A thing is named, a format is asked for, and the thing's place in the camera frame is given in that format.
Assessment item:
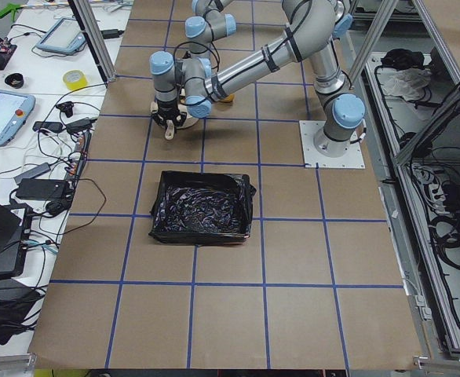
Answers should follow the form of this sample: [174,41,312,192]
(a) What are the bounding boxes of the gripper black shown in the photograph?
[150,100,188,128]

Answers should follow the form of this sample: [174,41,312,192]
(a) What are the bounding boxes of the black coiled cables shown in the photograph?
[428,214,460,270]

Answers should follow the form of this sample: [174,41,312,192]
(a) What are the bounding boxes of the green plastic tool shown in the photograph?
[0,2,23,21]

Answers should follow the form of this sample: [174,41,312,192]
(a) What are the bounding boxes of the yellow tape roll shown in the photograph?
[63,70,88,91]

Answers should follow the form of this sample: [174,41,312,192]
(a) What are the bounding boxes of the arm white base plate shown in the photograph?
[299,120,365,170]

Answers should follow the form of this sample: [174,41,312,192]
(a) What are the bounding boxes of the black power strip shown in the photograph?
[64,130,92,188]

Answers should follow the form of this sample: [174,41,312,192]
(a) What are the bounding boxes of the blue teach pendant far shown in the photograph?
[35,18,86,56]

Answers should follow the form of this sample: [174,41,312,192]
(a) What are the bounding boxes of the bin with black bag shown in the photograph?
[149,170,256,246]

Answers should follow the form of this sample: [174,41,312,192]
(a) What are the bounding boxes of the black laptop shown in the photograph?
[0,203,33,280]

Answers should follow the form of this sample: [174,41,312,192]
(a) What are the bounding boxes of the yellow potato toy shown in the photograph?
[221,93,235,103]

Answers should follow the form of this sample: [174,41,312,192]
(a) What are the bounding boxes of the beige plastic dustpan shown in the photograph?
[161,113,199,141]

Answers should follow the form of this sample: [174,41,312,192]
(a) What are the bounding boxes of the aluminium frame post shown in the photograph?
[68,0,116,85]

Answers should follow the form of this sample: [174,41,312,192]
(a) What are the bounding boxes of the white crumpled cloth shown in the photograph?
[382,68,432,101]

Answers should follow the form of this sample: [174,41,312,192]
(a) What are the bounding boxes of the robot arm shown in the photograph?
[184,1,353,62]
[149,1,365,152]

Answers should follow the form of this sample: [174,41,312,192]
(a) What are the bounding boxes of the blue teach pendant near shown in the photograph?
[0,90,36,146]

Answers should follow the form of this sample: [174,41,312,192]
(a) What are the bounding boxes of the blue teach pendant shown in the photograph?
[0,90,36,146]
[35,18,86,56]

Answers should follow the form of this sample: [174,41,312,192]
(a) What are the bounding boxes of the black power adapter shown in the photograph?
[16,178,69,200]

